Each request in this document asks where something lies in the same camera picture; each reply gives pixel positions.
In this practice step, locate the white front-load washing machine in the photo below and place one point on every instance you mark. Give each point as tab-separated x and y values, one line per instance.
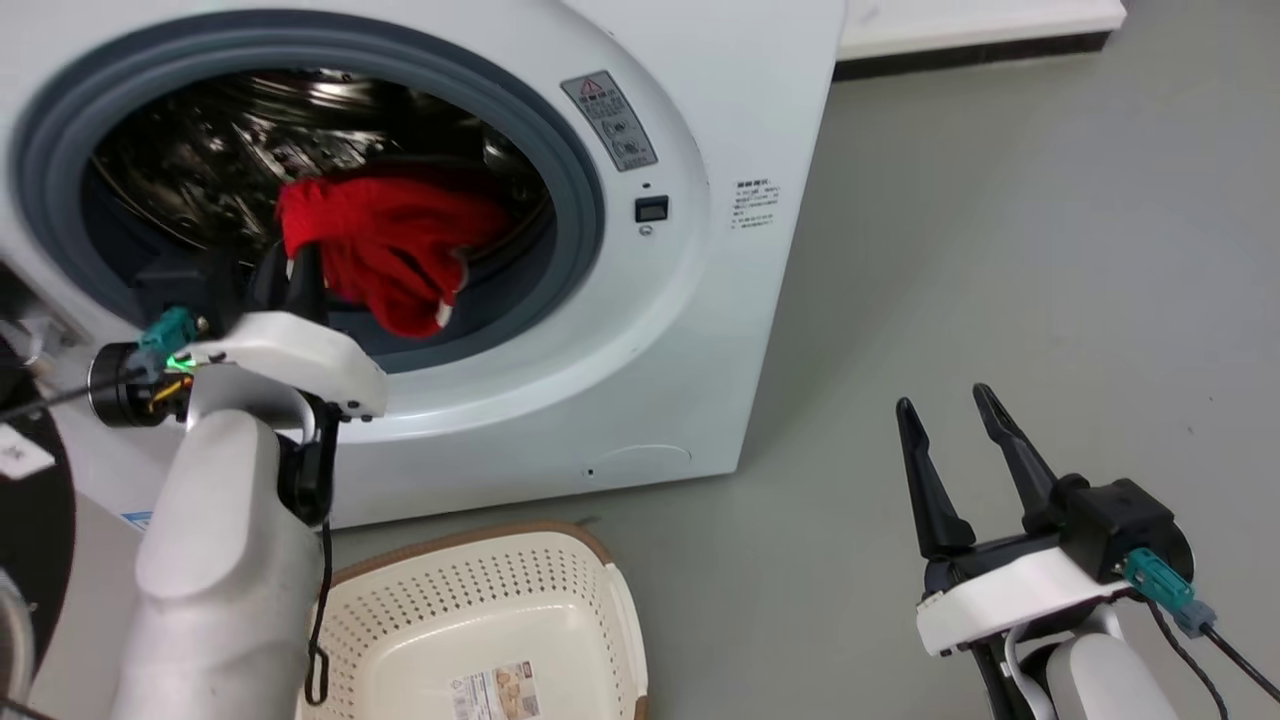
700	350

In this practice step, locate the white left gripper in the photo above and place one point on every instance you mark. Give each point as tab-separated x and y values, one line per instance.
300	355

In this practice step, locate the red knitted garment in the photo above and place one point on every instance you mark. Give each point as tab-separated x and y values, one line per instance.
400	240

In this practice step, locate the printed basket label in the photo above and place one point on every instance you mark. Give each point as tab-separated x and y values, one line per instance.
497	692

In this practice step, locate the grey rubber door seal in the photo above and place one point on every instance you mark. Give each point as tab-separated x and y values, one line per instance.
585	190

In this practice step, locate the white platform with dark base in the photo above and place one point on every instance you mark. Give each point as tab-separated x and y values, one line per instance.
980	25

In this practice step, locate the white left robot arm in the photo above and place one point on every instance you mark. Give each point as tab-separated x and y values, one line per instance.
220	560

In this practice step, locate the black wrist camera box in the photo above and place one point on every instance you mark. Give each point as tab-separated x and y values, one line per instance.
1115	530
190	285

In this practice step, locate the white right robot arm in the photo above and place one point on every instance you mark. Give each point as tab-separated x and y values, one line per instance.
1100	680

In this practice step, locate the cream perforated laundry basket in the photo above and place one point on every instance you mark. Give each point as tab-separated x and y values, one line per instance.
560	610

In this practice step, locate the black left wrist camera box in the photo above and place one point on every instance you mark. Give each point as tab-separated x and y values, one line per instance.
190	285

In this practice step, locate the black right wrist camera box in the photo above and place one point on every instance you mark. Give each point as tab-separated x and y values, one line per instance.
1115	530

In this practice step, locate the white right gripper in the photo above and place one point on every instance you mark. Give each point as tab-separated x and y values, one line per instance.
1010	595

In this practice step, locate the black round washer door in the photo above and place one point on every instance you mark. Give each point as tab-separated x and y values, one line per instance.
35	520

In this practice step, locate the grey warning sticker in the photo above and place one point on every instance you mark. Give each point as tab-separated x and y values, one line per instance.
610	120

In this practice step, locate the round white filter cover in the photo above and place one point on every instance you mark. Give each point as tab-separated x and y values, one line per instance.
640	464

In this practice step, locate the small printed text label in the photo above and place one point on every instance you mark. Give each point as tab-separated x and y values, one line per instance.
757	205

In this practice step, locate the black door lock latch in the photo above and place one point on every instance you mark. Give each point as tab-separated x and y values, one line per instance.
651	209

